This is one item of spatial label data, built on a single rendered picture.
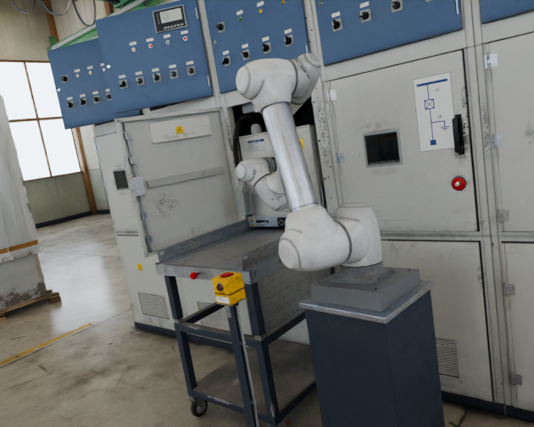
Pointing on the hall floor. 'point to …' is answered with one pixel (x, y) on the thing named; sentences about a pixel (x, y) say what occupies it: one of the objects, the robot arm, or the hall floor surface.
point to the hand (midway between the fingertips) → (292, 159)
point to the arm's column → (377, 368)
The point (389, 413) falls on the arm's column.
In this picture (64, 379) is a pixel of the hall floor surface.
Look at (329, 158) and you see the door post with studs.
